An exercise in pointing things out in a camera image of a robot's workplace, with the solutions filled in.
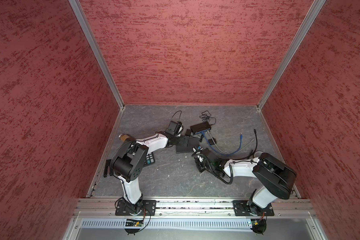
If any black network switch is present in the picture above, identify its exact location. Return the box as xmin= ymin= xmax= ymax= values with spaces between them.
xmin=176 ymin=137 xmax=200 ymax=154
xmin=190 ymin=122 xmax=211 ymax=135

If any grey ethernet cable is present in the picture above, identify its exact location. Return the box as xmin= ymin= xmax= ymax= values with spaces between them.
xmin=205 ymin=131 xmax=256 ymax=154

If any black power adapter with cable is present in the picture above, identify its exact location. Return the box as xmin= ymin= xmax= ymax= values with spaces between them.
xmin=200 ymin=111 xmax=217 ymax=146

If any black ethernet cable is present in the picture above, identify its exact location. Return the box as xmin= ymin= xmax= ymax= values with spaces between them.
xmin=197 ymin=128 xmax=258 ymax=161

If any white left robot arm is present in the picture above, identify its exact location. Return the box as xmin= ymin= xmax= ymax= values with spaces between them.
xmin=103 ymin=121 xmax=189 ymax=216

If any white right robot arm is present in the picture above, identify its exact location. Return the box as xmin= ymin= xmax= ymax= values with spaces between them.
xmin=192 ymin=149 xmax=297 ymax=217

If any black calculator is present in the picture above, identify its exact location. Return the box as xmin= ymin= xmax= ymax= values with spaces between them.
xmin=144 ymin=153 xmax=156 ymax=167

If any glass jar with brown contents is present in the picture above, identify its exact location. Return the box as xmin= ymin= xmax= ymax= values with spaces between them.
xmin=119 ymin=134 xmax=136 ymax=142

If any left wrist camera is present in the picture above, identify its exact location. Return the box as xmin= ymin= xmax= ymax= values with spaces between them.
xmin=166 ymin=121 xmax=183 ymax=136

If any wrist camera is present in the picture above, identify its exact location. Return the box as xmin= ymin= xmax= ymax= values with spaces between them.
xmin=193 ymin=146 xmax=202 ymax=153
xmin=166 ymin=121 xmax=183 ymax=136

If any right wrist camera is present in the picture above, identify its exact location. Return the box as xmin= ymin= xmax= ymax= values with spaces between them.
xmin=193 ymin=146 xmax=202 ymax=153

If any black tool by left wall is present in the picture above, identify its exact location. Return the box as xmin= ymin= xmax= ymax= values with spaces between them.
xmin=103 ymin=159 xmax=111 ymax=178

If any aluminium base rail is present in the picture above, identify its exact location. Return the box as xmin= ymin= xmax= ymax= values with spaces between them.
xmin=73 ymin=197 xmax=318 ymax=219

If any aluminium left corner post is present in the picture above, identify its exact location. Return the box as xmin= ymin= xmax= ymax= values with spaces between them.
xmin=69 ymin=0 xmax=125 ymax=111

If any aluminium corner post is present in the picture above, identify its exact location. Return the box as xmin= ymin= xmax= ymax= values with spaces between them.
xmin=257 ymin=0 xmax=326 ymax=112
xmin=69 ymin=0 xmax=125 ymax=111

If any aluminium right corner post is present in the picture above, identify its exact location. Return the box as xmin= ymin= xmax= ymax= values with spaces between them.
xmin=257 ymin=0 xmax=326 ymax=112

